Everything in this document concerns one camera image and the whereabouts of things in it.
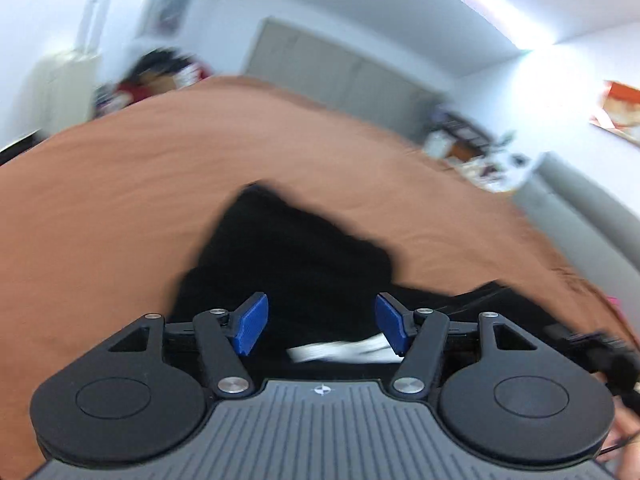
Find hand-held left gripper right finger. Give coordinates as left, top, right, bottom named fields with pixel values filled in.
left=374, top=292, right=544, bottom=400

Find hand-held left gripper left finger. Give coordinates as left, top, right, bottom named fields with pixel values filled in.
left=106, top=292, right=270, bottom=399

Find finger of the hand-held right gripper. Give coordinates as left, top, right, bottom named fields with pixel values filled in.
left=542, top=323, right=601, bottom=356

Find black fleece pants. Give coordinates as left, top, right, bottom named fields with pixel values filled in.
left=170, top=182, right=608, bottom=382

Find person's right hand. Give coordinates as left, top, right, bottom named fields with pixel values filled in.
left=612, top=394, right=640, bottom=461

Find grey padded headboard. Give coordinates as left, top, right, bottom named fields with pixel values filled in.
left=514, top=152, right=640, bottom=306

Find brown bed blanket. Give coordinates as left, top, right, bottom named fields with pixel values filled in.
left=0, top=75, right=640, bottom=480

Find cluttered wooden desk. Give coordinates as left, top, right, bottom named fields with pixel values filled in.
left=422, top=105, right=533, bottom=196

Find grey sliding-door wardrobe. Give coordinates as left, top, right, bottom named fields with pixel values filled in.
left=245, top=17, right=451, bottom=146

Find pile of clothes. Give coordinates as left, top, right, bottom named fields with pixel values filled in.
left=94, top=47, right=208, bottom=113

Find orange wall picture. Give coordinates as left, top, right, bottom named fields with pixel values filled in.
left=589, top=79, right=640, bottom=147

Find white suitcase with handle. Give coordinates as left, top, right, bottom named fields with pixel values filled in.
left=27, top=0, right=108, bottom=128

